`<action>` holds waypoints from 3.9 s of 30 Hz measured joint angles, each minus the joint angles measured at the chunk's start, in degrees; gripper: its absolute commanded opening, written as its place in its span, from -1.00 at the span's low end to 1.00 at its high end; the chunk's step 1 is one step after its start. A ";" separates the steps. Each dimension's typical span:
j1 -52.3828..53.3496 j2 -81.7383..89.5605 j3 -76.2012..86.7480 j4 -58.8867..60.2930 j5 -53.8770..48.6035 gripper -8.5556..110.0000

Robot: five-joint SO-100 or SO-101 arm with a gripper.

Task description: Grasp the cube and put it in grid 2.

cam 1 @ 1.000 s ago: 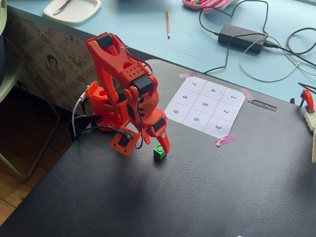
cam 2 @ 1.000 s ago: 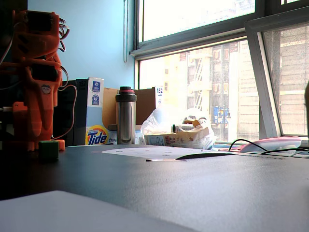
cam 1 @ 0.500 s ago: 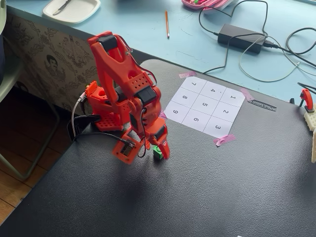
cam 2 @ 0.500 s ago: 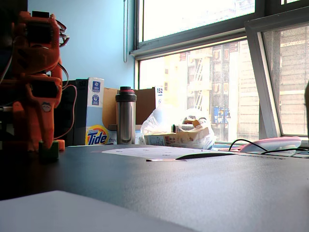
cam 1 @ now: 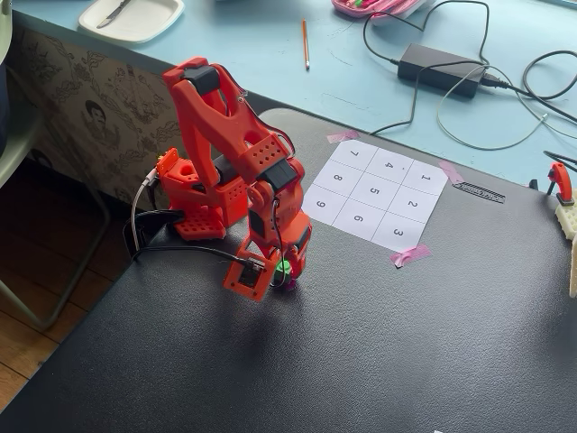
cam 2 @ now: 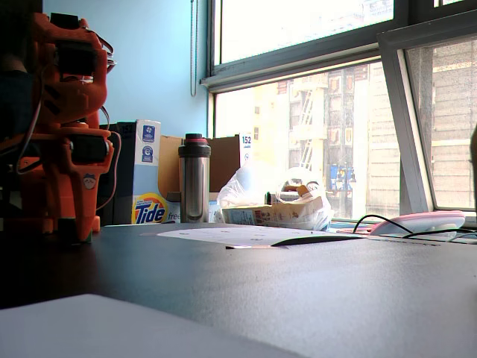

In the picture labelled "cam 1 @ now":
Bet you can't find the black power cable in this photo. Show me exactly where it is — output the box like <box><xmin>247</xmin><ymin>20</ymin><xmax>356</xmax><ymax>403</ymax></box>
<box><xmin>480</xmin><ymin>49</ymin><xmax>577</xmax><ymax>124</ymax></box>
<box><xmin>369</xmin><ymin>67</ymin><xmax>488</xmax><ymax>136</ymax></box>
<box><xmin>362</xmin><ymin>0</ymin><xmax>491</xmax><ymax>69</ymax></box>

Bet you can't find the orange robot arm base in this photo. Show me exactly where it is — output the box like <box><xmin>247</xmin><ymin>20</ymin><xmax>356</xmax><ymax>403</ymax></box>
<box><xmin>155</xmin><ymin>147</ymin><xmax>250</xmax><ymax>239</ymax></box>

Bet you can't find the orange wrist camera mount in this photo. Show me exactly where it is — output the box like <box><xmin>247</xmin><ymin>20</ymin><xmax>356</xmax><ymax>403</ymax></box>
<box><xmin>222</xmin><ymin>235</ymin><xmax>281</xmax><ymax>302</ymax></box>

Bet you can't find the black camera usb cable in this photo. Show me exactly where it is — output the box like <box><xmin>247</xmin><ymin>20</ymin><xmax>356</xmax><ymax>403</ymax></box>
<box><xmin>131</xmin><ymin>243</ymin><xmax>267</xmax><ymax>272</ymax></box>

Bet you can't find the white numbered grid paper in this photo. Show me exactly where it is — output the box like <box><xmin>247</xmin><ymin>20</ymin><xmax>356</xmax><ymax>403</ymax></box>
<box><xmin>300</xmin><ymin>139</ymin><xmax>450</xmax><ymax>253</ymax></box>

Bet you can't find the grey metal chair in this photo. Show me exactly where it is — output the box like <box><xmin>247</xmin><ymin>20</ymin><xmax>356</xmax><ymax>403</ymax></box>
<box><xmin>0</xmin><ymin>0</ymin><xmax>113</xmax><ymax>331</ymax></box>

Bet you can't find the black desk mat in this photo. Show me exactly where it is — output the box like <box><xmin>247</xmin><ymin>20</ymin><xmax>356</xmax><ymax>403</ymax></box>
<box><xmin>0</xmin><ymin>106</ymin><xmax>577</xmax><ymax>433</ymax></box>

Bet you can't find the white rectangular plate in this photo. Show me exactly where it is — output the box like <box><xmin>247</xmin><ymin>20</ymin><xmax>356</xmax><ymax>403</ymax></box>
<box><xmin>77</xmin><ymin>0</ymin><xmax>186</xmax><ymax>45</ymax></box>

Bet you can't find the white cable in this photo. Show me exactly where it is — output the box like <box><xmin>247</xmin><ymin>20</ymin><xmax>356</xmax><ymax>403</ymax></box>
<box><xmin>130</xmin><ymin>167</ymin><xmax>160</xmax><ymax>254</ymax></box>

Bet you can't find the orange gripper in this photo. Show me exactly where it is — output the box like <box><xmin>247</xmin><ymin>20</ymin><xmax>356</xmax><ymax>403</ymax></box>
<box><xmin>246</xmin><ymin>197</ymin><xmax>314</xmax><ymax>280</ymax></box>

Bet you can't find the pink pencil case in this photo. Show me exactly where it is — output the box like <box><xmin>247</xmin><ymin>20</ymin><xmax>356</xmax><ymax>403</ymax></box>
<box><xmin>331</xmin><ymin>0</ymin><xmax>437</xmax><ymax>22</ymax></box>

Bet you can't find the black table clamp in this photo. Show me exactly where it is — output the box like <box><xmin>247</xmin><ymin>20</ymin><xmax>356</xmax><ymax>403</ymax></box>
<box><xmin>124</xmin><ymin>207</ymin><xmax>186</xmax><ymax>253</ymax></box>

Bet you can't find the patterned beige table cloth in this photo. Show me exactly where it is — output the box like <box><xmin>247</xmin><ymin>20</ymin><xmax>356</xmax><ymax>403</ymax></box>
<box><xmin>12</xmin><ymin>12</ymin><xmax>190</xmax><ymax>213</ymax></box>

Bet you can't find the orange pencil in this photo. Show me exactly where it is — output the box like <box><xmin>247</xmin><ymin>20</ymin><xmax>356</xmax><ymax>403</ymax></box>
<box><xmin>300</xmin><ymin>18</ymin><xmax>311</xmax><ymax>71</ymax></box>

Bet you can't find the silver table knife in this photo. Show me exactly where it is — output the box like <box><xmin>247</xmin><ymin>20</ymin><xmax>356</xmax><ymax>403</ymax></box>
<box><xmin>96</xmin><ymin>0</ymin><xmax>133</xmax><ymax>30</ymax></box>

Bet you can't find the green cube with round groove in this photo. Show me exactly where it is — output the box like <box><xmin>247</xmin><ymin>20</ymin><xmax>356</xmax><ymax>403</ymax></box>
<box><xmin>274</xmin><ymin>259</ymin><xmax>298</xmax><ymax>290</ymax></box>

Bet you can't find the orange clamp with black pad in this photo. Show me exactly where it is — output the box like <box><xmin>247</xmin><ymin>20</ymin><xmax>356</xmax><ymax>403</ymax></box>
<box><xmin>547</xmin><ymin>161</ymin><xmax>573</xmax><ymax>199</ymax></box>

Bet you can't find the thin grey cable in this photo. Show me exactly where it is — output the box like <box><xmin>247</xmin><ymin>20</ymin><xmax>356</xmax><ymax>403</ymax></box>
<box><xmin>435</xmin><ymin>65</ymin><xmax>577</xmax><ymax>151</ymax></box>

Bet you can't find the pink tape strip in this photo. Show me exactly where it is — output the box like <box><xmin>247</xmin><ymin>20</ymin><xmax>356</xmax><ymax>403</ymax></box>
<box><xmin>389</xmin><ymin>245</ymin><xmax>433</xmax><ymax>268</ymax></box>
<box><xmin>325</xmin><ymin>129</ymin><xmax>361</xmax><ymax>144</ymax></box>
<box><xmin>437</xmin><ymin>160</ymin><xmax>465</xmax><ymax>185</ymax></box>

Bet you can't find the black power adapter brick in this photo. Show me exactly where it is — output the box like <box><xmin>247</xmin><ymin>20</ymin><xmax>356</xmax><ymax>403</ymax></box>
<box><xmin>396</xmin><ymin>42</ymin><xmax>489</xmax><ymax>99</ymax></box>

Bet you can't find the thin black cable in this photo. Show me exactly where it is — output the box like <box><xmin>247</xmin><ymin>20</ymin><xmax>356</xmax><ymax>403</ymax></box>
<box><xmin>543</xmin><ymin>150</ymin><xmax>577</xmax><ymax>173</ymax></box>

